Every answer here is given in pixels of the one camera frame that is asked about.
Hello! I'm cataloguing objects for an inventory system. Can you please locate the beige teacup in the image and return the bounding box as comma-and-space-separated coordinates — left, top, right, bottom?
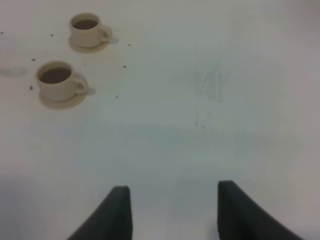
35, 60, 89, 102
69, 12, 113, 48

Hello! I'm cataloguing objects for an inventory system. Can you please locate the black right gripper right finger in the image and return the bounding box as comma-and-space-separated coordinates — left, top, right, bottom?
217, 180, 301, 240

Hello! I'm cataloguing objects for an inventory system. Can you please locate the far beige cup saucer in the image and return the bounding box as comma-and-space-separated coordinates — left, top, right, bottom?
68, 36, 109, 54

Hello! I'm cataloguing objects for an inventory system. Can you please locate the near beige cup saucer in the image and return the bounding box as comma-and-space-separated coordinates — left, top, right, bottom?
38, 90, 88, 110

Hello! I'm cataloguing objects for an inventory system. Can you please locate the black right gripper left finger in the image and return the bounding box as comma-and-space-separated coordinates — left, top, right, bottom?
69, 186, 133, 240

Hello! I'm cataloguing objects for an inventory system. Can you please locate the near beige teacup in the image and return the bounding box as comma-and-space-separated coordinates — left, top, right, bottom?
35, 60, 89, 102

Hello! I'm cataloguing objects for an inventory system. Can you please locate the far beige teacup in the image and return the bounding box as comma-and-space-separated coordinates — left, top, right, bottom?
69, 12, 113, 48

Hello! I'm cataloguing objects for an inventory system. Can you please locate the beige cup saucer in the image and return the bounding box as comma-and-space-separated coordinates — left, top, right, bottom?
38, 90, 88, 110
68, 36, 109, 54

